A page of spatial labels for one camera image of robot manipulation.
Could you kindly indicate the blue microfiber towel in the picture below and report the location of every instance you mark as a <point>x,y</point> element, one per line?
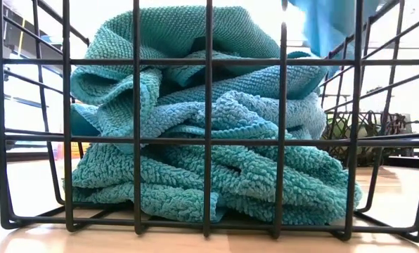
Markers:
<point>181,31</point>
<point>329,24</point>
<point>251,81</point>
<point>174,175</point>
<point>237,112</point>

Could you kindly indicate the green microfiber towel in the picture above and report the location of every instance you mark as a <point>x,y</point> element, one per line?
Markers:
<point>343,128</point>

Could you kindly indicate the clear plastic bin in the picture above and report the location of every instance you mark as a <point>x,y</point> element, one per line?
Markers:
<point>84,149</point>

